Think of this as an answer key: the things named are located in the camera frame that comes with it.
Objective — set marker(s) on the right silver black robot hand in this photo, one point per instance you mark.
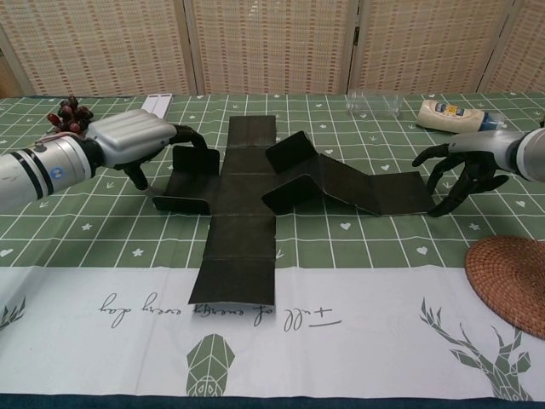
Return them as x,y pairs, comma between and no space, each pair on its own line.
481,147

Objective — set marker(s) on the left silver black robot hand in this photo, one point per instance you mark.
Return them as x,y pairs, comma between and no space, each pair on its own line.
127,132

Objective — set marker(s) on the black cardboard box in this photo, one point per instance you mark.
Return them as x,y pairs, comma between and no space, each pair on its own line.
242,204

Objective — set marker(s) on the white folding stand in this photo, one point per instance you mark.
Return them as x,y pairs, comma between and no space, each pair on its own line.
157,104

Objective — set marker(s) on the mayonnaise squeeze bottle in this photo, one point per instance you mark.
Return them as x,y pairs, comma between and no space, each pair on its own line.
447,117

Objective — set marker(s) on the dark red grape bunch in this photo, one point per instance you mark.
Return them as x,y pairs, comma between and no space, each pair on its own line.
70,113

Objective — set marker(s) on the clear plastic container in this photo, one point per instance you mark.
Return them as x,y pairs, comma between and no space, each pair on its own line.
370,106

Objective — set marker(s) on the round woven rattan coaster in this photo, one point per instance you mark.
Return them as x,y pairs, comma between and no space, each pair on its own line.
511,281

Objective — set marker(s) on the bamboo folding screen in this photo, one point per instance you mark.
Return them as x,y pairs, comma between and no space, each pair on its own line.
272,42

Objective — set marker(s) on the green white checked tablecloth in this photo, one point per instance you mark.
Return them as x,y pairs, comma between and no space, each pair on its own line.
340,255

